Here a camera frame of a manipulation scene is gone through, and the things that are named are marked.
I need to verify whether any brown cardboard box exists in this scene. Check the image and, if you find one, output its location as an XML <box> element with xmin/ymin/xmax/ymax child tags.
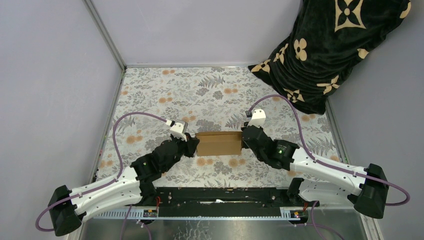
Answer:
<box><xmin>195</xmin><ymin>131</ymin><xmax>242</xmax><ymax>157</ymax></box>

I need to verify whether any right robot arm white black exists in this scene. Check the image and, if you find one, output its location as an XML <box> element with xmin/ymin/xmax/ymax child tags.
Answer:
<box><xmin>241</xmin><ymin>125</ymin><xmax>389</xmax><ymax>219</ymax></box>

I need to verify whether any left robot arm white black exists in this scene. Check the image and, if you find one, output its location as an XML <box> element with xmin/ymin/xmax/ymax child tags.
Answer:
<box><xmin>48</xmin><ymin>134</ymin><xmax>200</xmax><ymax>237</ymax></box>

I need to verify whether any floral patterned table mat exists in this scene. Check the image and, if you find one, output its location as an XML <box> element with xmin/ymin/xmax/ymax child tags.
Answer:
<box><xmin>95</xmin><ymin>66</ymin><xmax>348</xmax><ymax>189</ymax></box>

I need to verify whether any black beige flower blanket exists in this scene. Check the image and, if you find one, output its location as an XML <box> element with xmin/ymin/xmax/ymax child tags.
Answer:
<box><xmin>249</xmin><ymin>0</ymin><xmax>412</xmax><ymax>115</ymax></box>

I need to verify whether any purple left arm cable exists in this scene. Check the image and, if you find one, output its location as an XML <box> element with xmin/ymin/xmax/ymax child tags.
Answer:
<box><xmin>35</xmin><ymin>111</ymin><xmax>175</xmax><ymax>240</ymax></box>

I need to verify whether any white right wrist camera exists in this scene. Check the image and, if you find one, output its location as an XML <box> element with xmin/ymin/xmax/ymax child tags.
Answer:
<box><xmin>245</xmin><ymin>108</ymin><xmax>267</xmax><ymax>128</ymax></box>

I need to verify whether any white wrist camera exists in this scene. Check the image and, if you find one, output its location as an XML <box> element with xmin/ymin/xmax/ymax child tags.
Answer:
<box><xmin>245</xmin><ymin>108</ymin><xmax>267</xmax><ymax>128</ymax></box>
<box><xmin>165</xmin><ymin>119</ymin><xmax>188</xmax><ymax>142</ymax></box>

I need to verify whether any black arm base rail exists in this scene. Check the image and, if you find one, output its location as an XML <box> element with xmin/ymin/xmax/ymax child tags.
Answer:
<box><xmin>124</xmin><ymin>186</ymin><xmax>321</xmax><ymax>219</ymax></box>

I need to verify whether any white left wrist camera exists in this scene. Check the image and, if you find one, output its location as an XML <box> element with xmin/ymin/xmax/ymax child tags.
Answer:
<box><xmin>165</xmin><ymin>119</ymin><xmax>188</xmax><ymax>142</ymax></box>

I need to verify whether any grey slotted cable duct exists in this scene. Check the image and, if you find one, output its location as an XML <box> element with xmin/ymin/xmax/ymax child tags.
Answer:
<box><xmin>94</xmin><ymin>206</ymin><xmax>306</xmax><ymax>221</ymax></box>

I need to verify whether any aluminium frame post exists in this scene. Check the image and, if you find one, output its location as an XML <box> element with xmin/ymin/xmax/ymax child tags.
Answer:
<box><xmin>82</xmin><ymin>0</ymin><xmax>127</xmax><ymax>72</ymax></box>

